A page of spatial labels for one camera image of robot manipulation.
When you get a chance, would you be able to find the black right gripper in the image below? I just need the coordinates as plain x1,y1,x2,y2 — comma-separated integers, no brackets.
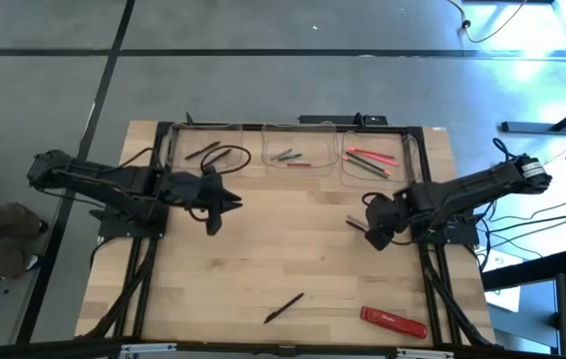
346,191,414,234

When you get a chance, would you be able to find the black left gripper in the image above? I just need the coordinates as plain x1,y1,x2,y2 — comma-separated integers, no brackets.
158,171,243,216

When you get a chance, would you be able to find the black pen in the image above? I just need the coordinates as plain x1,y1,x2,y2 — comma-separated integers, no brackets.
262,291,306,326
201,148,233,170

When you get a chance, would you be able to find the green pencil with orange cap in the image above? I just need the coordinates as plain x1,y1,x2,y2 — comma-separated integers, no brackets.
341,157,389,180

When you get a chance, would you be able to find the black pencil with orange cap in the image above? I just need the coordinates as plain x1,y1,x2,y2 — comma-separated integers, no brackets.
345,152,393,177

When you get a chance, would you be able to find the pink pencil with orange cap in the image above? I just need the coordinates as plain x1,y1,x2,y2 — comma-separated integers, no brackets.
355,151,401,168

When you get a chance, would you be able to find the red pencil with orange cap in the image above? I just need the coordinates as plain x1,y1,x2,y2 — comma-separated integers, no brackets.
347,147,397,161

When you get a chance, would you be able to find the clear plastic bin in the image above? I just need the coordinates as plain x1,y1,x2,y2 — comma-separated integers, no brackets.
165,122,245,176
340,130,422,189
261,122,340,179

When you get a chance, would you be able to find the dark slim pen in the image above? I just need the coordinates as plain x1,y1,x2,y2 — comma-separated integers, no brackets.
183,140,222,162

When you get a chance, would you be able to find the red stapler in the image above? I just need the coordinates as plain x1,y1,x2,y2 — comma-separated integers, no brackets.
359,305,428,341

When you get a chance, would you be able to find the black floor stand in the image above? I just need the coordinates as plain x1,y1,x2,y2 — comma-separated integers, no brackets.
500,92,566,136

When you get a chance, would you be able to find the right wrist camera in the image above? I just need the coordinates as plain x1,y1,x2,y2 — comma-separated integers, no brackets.
365,226,395,252

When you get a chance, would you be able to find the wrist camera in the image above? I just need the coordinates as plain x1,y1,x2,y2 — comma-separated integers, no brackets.
365,226,395,252
204,211,225,237

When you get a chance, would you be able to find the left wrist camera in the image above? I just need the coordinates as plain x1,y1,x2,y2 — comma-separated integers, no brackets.
204,211,225,237

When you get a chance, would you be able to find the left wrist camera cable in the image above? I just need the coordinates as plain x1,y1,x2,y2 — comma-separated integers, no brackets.
187,144,253,223

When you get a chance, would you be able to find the black table frame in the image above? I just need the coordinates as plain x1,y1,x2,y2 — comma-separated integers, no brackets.
113,121,498,349

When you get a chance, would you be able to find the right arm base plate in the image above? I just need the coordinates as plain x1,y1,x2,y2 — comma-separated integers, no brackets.
412,218,479,246

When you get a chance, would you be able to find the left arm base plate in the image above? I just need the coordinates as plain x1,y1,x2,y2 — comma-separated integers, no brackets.
97,206,170,239

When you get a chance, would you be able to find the black clamp mount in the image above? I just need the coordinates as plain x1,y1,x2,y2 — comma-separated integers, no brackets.
298,113,390,128

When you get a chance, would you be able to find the black cable bundle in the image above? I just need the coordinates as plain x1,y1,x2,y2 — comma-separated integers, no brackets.
420,243,496,349
83,237,159,341

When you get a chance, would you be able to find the aluminium front rail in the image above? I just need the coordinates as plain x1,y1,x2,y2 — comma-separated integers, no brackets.
118,341,456,359

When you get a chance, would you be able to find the floor cable with connectors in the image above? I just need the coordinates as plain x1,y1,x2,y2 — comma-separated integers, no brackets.
444,0,531,44

